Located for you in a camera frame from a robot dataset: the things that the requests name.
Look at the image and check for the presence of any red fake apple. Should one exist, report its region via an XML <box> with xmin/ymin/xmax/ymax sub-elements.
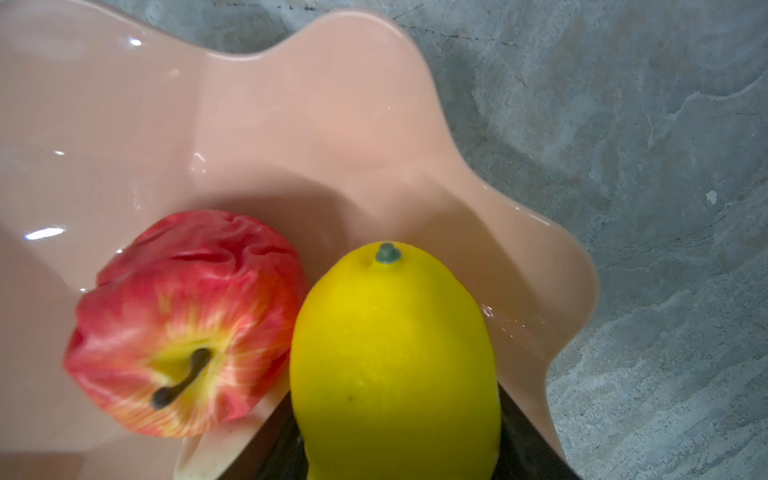
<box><xmin>63</xmin><ymin>210</ymin><xmax>308</xmax><ymax>438</ymax></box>

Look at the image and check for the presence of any pink wavy fruit bowl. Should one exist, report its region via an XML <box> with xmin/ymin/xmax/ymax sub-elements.
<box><xmin>1</xmin><ymin>1</ymin><xmax>599</xmax><ymax>479</ymax></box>

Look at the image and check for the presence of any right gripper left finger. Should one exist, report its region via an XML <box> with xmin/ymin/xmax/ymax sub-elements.
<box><xmin>219</xmin><ymin>393</ymin><xmax>308</xmax><ymax>480</ymax></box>

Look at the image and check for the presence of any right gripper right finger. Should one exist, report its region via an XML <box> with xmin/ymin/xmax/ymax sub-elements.
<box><xmin>493</xmin><ymin>386</ymin><xmax>580</xmax><ymax>480</ymax></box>

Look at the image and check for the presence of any yellow fake lemon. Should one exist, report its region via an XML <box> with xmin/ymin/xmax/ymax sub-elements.
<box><xmin>290</xmin><ymin>242</ymin><xmax>502</xmax><ymax>479</ymax></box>

